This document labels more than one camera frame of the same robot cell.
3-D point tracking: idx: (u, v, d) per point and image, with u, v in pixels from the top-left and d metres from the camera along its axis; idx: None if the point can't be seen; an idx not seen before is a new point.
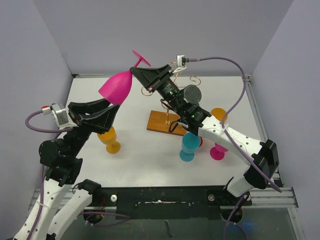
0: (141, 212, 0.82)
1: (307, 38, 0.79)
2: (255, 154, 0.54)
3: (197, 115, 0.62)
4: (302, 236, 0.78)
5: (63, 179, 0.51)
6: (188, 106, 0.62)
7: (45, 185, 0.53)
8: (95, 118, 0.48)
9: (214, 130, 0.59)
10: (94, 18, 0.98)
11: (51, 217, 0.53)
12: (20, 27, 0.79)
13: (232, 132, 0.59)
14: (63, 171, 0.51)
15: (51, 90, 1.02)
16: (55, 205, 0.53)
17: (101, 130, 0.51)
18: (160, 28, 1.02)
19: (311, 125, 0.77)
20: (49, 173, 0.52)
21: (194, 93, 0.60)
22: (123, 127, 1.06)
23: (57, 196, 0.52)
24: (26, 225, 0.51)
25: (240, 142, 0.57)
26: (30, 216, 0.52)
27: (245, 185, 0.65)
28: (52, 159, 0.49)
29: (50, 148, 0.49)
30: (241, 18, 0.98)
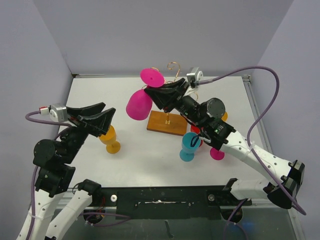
0: (141, 212, 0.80)
1: (308, 38, 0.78)
2: (285, 177, 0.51)
3: (221, 130, 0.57)
4: (302, 236, 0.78)
5: (53, 189, 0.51)
6: (210, 120, 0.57)
7: (35, 196, 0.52)
8: (92, 119, 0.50)
9: (240, 147, 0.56)
10: (94, 17, 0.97)
11: (45, 227, 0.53)
12: (18, 26, 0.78)
13: (259, 151, 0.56)
14: (54, 180, 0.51)
15: (50, 89, 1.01)
16: (48, 215, 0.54)
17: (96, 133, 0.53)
18: (160, 27, 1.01)
19: (311, 125, 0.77)
20: (39, 184, 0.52)
21: (217, 106, 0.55)
22: (123, 128, 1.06)
23: (48, 206, 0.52)
24: (21, 236, 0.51)
25: (268, 163, 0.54)
26: (24, 226, 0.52)
27: (252, 191, 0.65)
28: (46, 160, 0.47)
29: (45, 149, 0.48)
30: (242, 18, 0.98)
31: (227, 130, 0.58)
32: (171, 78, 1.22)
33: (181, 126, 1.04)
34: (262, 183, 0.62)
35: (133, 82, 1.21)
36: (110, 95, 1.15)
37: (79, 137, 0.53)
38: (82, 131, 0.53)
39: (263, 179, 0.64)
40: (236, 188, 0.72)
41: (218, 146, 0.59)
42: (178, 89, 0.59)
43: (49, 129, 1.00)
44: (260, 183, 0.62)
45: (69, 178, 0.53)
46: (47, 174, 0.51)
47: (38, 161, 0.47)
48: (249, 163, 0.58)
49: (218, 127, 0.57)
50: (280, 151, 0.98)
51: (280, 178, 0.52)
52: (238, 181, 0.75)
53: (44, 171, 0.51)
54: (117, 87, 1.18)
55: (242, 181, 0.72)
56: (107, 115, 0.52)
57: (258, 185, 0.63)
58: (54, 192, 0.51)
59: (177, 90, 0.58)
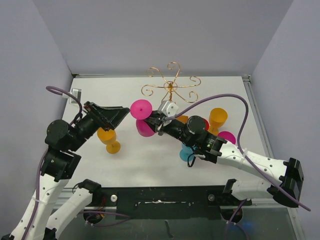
0: (141, 212, 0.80)
1: (309, 38, 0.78)
2: (283, 177, 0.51)
3: (212, 144, 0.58)
4: (302, 236, 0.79)
5: (59, 174, 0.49)
6: (196, 136, 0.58)
7: (40, 181, 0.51)
8: (105, 110, 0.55)
9: (234, 157, 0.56)
10: (94, 17, 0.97)
11: (47, 213, 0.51)
12: (18, 25, 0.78)
13: (253, 156, 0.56)
14: (60, 164, 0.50)
15: (50, 89, 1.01)
16: (52, 201, 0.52)
17: (104, 126, 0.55)
18: (160, 28, 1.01)
19: (311, 125, 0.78)
20: (44, 168, 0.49)
21: (197, 123, 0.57)
22: (123, 127, 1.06)
23: (53, 191, 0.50)
24: (23, 222, 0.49)
25: (264, 166, 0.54)
26: (26, 212, 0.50)
27: (252, 192, 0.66)
28: (59, 138, 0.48)
29: (58, 128, 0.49)
30: (241, 18, 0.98)
31: (219, 144, 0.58)
32: (171, 78, 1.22)
33: None
34: (264, 183, 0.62)
35: (133, 82, 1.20)
36: (110, 95, 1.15)
37: (88, 127, 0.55)
38: (94, 123, 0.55)
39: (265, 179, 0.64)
40: (236, 189, 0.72)
41: (214, 160, 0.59)
42: (157, 120, 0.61)
43: None
44: (262, 184, 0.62)
45: (75, 164, 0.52)
46: (55, 158, 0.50)
47: (50, 138, 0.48)
48: (246, 170, 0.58)
49: (209, 141, 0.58)
50: (280, 151, 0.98)
51: (278, 178, 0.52)
52: (238, 182, 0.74)
53: (50, 155, 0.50)
54: (117, 87, 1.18)
55: (242, 182, 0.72)
56: (120, 111, 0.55)
57: (260, 185, 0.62)
58: (60, 176, 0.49)
59: (156, 121, 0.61)
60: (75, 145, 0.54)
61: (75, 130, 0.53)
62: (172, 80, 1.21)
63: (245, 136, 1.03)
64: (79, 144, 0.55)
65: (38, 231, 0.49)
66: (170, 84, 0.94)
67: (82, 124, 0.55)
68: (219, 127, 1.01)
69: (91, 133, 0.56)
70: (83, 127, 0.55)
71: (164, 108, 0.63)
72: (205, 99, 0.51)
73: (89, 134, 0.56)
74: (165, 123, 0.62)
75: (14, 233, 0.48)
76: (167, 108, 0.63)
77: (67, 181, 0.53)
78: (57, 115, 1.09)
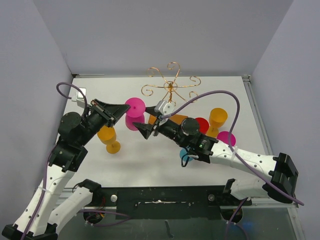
0: (141, 212, 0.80)
1: (309, 37, 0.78)
2: (272, 172, 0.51)
3: (204, 144, 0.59)
4: (302, 236, 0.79)
5: (67, 164, 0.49)
6: (190, 137, 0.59)
7: (48, 171, 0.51)
8: (109, 107, 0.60)
9: (225, 155, 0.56)
10: (94, 16, 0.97)
11: (52, 204, 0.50)
12: (18, 25, 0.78)
13: (243, 153, 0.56)
14: (68, 155, 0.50)
15: (51, 89, 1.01)
16: (58, 193, 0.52)
17: (109, 117, 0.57)
18: (161, 27, 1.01)
19: (311, 125, 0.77)
20: (53, 158, 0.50)
21: (191, 124, 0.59)
22: (123, 127, 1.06)
23: (60, 181, 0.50)
24: (28, 211, 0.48)
25: (254, 162, 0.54)
26: (32, 201, 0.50)
27: (250, 191, 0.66)
28: (72, 128, 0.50)
29: (71, 120, 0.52)
30: (242, 18, 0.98)
31: (210, 143, 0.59)
32: (171, 78, 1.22)
33: None
34: (259, 181, 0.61)
35: (133, 82, 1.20)
36: (110, 94, 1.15)
37: (96, 122, 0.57)
38: (100, 118, 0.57)
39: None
40: (235, 188, 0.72)
41: (207, 160, 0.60)
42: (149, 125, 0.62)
43: (49, 129, 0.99)
44: (258, 181, 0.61)
45: (82, 158, 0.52)
46: (63, 149, 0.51)
47: (62, 128, 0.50)
48: (239, 167, 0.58)
49: (201, 142, 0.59)
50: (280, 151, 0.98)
51: (268, 174, 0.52)
52: (236, 181, 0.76)
53: (59, 147, 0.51)
54: (117, 87, 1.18)
55: (240, 181, 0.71)
56: (121, 105, 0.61)
57: (256, 183, 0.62)
58: (68, 166, 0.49)
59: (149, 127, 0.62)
60: (84, 139, 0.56)
61: (84, 124, 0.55)
62: (172, 80, 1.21)
63: (245, 136, 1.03)
64: (87, 138, 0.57)
65: (42, 221, 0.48)
66: (170, 84, 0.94)
67: (89, 119, 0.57)
68: (219, 127, 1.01)
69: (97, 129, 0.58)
70: (91, 121, 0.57)
71: (160, 108, 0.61)
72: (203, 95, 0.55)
73: (95, 128, 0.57)
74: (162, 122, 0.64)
75: (18, 222, 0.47)
76: (163, 109, 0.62)
77: (73, 174, 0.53)
78: (57, 115, 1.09)
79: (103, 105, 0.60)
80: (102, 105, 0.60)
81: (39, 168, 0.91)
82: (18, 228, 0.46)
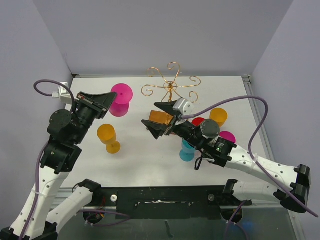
0: (140, 213, 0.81)
1: (309, 37, 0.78)
2: (294, 184, 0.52)
3: (222, 147, 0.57)
4: (302, 236, 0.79)
5: (59, 166, 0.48)
6: (209, 140, 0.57)
7: (40, 174, 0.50)
8: (97, 98, 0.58)
9: (244, 162, 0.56)
10: (94, 16, 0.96)
11: (47, 207, 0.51)
12: (18, 25, 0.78)
13: (264, 161, 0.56)
14: (61, 155, 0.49)
15: (50, 89, 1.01)
16: (52, 194, 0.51)
17: (101, 109, 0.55)
18: (160, 27, 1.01)
19: (311, 125, 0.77)
20: (44, 160, 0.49)
21: (210, 126, 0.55)
22: (124, 127, 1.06)
23: (53, 184, 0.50)
24: (23, 214, 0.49)
25: (275, 172, 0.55)
26: (26, 205, 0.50)
27: (256, 195, 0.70)
28: (62, 126, 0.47)
29: (60, 118, 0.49)
30: (241, 18, 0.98)
31: (228, 147, 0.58)
32: (171, 78, 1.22)
33: None
34: (269, 187, 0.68)
35: (133, 82, 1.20)
36: None
37: (87, 116, 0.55)
38: (91, 111, 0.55)
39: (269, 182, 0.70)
40: (239, 190, 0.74)
41: (222, 164, 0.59)
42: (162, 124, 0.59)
43: None
44: (268, 187, 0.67)
45: (76, 157, 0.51)
46: (55, 149, 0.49)
47: (52, 128, 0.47)
48: (257, 175, 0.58)
49: (218, 145, 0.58)
50: (280, 151, 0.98)
51: (289, 186, 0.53)
52: (239, 182, 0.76)
53: (50, 147, 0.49)
54: None
55: (244, 183, 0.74)
56: (107, 95, 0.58)
57: (266, 189, 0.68)
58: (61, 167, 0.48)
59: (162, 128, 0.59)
60: (79, 135, 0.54)
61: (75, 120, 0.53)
62: (172, 80, 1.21)
63: (245, 136, 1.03)
64: (83, 135, 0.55)
65: (38, 224, 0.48)
66: (170, 84, 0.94)
67: (79, 114, 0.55)
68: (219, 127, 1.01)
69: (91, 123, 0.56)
70: (82, 116, 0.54)
71: (181, 107, 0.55)
72: (223, 101, 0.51)
73: (89, 123, 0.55)
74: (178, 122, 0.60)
75: (14, 226, 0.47)
76: (183, 108, 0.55)
77: (67, 174, 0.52)
78: None
79: (90, 97, 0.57)
80: (89, 97, 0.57)
81: None
82: (14, 232, 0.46)
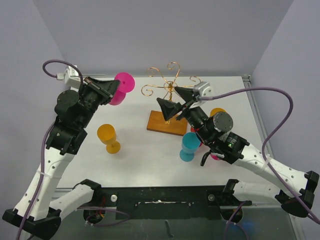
0: (141, 212, 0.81)
1: (309, 37, 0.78)
2: (303, 190, 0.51)
3: (234, 143, 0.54)
4: (302, 236, 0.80)
5: (65, 146, 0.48)
6: (220, 134, 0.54)
7: (46, 155, 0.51)
8: (103, 83, 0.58)
9: (256, 162, 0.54)
10: (93, 16, 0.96)
11: (52, 188, 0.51)
12: (18, 25, 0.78)
13: (275, 164, 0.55)
14: (66, 137, 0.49)
15: (50, 89, 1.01)
16: (57, 176, 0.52)
17: (108, 95, 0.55)
18: (160, 28, 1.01)
19: (311, 125, 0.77)
20: (50, 141, 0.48)
21: (223, 120, 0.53)
22: (124, 127, 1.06)
23: (58, 165, 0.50)
24: (27, 195, 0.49)
25: (286, 176, 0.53)
26: (31, 185, 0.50)
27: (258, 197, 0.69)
28: (70, 106, 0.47)
29: (68, 97, 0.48)
30: (241, 18, 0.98)
31: (240, 144, 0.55)
32: (171, 78, 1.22)
33: (180, 125, 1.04)
34: (271, 189, 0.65)
35: None
36: None
37: (93, 100, 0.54)
38: (97, 96, 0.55)
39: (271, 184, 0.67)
40: (240, 191, 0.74)
41: (230, 160, 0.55)
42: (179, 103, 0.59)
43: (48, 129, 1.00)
44: (269, 189, 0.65)
45: (80, 140, 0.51)
46: (61, 132, 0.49)
47: (60, 107, 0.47)
48: (265, 177, 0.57)
49: (230, 141, 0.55)
50: (281, 152, 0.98)
51: (298, 191, 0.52)
52: (240, 182, 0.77)
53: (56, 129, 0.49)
54: None
55: (245, 183, 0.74)
56: (113, 81, 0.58)
57: (267, 191, 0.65)
58: (67, 148, 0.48)
59: (177, 107, 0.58)
60: (85, 119, 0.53)
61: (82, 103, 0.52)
62: (172, 80, 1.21)
63: (245, 136, 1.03)
64: (88, 119, 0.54)
65: (43, 205, 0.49)
66: (170, 84, 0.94)
67: (86, 98, 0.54)
68: None
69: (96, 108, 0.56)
70: (88, 99, 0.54)
71: (201, 88, 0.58)
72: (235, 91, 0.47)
73: (94, 107, 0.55)
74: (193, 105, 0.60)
75: (18, 207, 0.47)
76: (203, 92, 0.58)
77: (72, 157, 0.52)
78: None
79: (97, 82, 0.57)
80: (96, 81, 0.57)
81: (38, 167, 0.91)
82: (18, 212, 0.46)
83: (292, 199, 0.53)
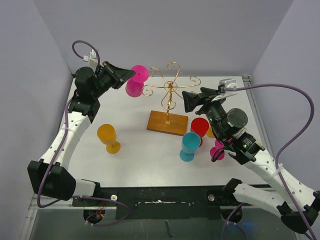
0: (141, 213, 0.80)
1: (310, 38, 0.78)
2: (308, 207, 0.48)
3: (249, 145, 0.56)
4: (302, 236, 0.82)
5: (85, 111, 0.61)
6: (234, 130, 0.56)
7: (69, 117, 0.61)
8: (117, 69, 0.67)
9: (266, 168, 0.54)
10: (93, 17, 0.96)
11: (73, 144, 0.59)
12: (18, 26, 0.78)
13: (286, 174, 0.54)
14: (85, 106, 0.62)
15: (50, 89, 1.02)
16: (77, 134, 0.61)
17: (119, 78, 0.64)
18: (160, 28, 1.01)
19: (310, 126, 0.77)
20: (71, 107, 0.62)
21: (238, 116, 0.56)
22: (124, 127, 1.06)
23: (80, 123, 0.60)
24: (52, 147, 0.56)
25: (293, 188, 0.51)
26: (55, 141, 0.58)
27: (259, 204, 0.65)
28: (87, 78, 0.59)
29: (84, 72, 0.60)
30: (242, 18, 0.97)
31: (255, 147, 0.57)
32: (170, 78, 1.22)
33: (180, 125, 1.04)
34: (274, 199, 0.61)
35: None
36: (110, 94, 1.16)
37: (106, 82, 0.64)
38: (110, 78, 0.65)
39: (275, 194, 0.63)
40: (241, 192, 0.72)
41: (241, 161, 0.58)
42: (203, 94, 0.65)
43: (48, 129, 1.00)
44: (273, 199, 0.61)
45: (95, 109, 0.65)
46: (80, 101, 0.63)
47: (78, 79, 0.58)
48: (272, 185, 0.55)
49: (245, 141, 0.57)
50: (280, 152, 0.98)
51: (302, 206, 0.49)
52: (242, 184, 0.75)
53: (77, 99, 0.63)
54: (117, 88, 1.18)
55: (248, 187, 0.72)
56: (128, 70, 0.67)
57: (270, 199, 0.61)
58: (87, 111, 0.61)
59: (201, 96, 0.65)
60: (98, 94, 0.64)
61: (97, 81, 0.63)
62: (172, 80, 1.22)
63: None
64: (100, 94, 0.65)
65: (66, 156, 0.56)
66: (170, 84, 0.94)
67: (101, 78, 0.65)
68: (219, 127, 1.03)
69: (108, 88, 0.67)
70: (102, 80, 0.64)
71: (227, 82, 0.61)
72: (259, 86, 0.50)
73: (105, 87, 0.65)
74: (216, 98, 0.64)
75: (44, 157, 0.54)
76: (228, 85, 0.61)
77: (89, 123, 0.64)
78: (57, 115, 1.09)
79: (112, 66, 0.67)
80: (112, 66, 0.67)
81: None
82: (44, 161, 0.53)
83: (295, 212, 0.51)
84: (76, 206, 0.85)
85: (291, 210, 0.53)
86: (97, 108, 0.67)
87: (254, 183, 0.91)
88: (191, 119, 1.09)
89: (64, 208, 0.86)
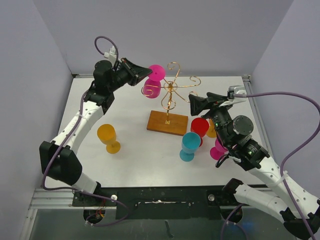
0: (141, 213, 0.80)
1: (309, 39, 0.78)
2: (312, 215, 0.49)
3: (254, 152, 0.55)
4: None
5: (100, 102, 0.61)
6: (239, 138, 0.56)
7: (84, 105, 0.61)
8: (135, 66, 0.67)
9: (271, 175, 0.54)
10: (93, 17, 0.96)
11: (84, 131, 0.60)
12: (18, 26, 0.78)
13: (291, 182, 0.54)
14: (99, 97, 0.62)
15: (50, 89, 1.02)
16: (89, 123, 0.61)
17: (135, 74, 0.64)
18: (160, 28, 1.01)
19: (310, 127, 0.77)
20: (87, 97, 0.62)
21: (244, 123, 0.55)
22: (124, 127, 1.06)
23: (94, 113, 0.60)
24: (64, 131, 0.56)
25: (297, 196, 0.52)
26: (68, 126, 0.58)
27: (261, 207, 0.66)
28: (105, 70, 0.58)
29: (103, 65, 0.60)
30: (242, 19, 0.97)
31: (260, 154, 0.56)
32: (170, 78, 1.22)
33: (180, 125, 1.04)
34: (277, 203, 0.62)
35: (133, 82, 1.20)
36: None
37: (123, 76, 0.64)
38: (127, 74, 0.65)
39: (278, 198, 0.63)
40: (242, 194, 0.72)
41: (246, 167, 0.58)
42: (211, 98, 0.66)
43: (48, 129, 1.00)
44: (275, 203, 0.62)
45: (109, 102, 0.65)
46: (96, 92, 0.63)
47: (97, 71, 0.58)
48: (276, 192, 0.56)
49: (250, 148, 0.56)
50: (280, 152, 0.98)
51: (306, 214, 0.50)
52: (244, 185, 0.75)
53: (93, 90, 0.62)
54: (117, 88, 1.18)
55: (249, 188, 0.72)
56: (145, 68, 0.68)
57: (272, 204, 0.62)
58: (101, 102, 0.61)
59: (209, 100, 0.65)
60: (114, 88, 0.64)
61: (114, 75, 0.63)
62: (172, 80, 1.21)
63: None
64: (116, 89, 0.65)
65: (76, 141, 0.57)
66: (170, 84, 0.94)
67: (118, 73, 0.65)
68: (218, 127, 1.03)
69: (124, 84, 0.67)
70: (119, 75, 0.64)
71: (236, 89, 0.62)
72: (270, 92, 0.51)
73: (122, 82, 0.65)
74: (224, 104, 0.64)
75: (56, 139, 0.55)
76: (237, 91, 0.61)
77: (101, 113, 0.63)
78: (57, 115, 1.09)
79: (131, 63, 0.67)
80: (130, 62, 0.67)
81: (38, 168, 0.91)
82: (56, 143, 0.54)
83: (299, 220, 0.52)
84: (76, 206, 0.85)
85: (295, 217, 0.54)
86: (111, 102, 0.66)
87: (254, 183, 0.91)
88: (191, 119, 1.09)
89: (65, 208, 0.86)
